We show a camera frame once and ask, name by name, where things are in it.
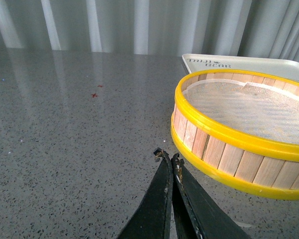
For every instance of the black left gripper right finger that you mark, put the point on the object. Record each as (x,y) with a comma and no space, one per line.
(196,214)

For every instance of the white bear print tray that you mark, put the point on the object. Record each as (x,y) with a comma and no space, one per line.
(279,67)

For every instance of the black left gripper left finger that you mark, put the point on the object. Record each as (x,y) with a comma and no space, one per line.
(152,218)

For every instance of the white mesh steamer liner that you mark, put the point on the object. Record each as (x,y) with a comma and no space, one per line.
(252,108)

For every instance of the grey pleated curtain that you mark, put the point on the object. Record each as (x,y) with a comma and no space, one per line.
(251,28)

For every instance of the yellow rimmed bamboo steamer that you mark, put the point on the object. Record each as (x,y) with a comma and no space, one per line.
(245,162)

